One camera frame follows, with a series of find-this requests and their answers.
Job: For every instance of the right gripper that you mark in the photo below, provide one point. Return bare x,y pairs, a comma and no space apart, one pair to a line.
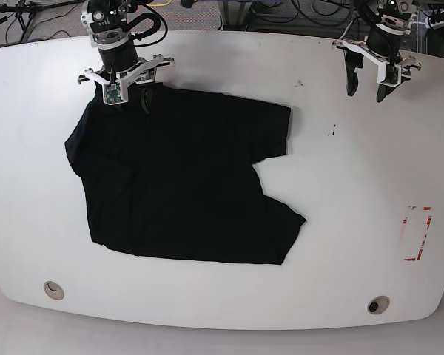
123,68

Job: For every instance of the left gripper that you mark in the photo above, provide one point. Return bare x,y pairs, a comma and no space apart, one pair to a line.
379,50

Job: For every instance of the black T-shirt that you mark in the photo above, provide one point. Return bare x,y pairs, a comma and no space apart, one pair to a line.
178,181

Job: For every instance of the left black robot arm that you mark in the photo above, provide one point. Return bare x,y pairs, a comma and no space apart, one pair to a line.
388,24

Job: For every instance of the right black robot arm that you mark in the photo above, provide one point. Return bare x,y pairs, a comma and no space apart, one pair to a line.
115,29

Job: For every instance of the white power strip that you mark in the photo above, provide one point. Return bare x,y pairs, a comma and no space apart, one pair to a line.
435,21

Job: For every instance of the black tripod stand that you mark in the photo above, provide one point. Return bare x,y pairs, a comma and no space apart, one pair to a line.
24,13

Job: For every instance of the red tape rectangle marking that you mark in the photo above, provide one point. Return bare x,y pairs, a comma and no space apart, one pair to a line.
416,225

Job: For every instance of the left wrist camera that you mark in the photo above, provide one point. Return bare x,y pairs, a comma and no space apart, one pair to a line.
389,75

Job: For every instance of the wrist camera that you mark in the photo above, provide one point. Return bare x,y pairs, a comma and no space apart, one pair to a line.
114,94
389,75

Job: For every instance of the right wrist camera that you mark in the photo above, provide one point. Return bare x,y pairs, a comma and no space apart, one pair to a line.
114,94

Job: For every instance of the aluminium frame post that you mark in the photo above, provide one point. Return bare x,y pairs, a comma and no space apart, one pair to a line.
234,14

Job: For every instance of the left table cable grommet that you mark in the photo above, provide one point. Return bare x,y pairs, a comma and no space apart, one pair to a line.
53,290

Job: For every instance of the table cable grommet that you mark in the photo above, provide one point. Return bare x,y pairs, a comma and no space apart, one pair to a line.
378,305
53,290

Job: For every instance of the right table cable grommet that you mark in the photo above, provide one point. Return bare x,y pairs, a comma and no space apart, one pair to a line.
378,305

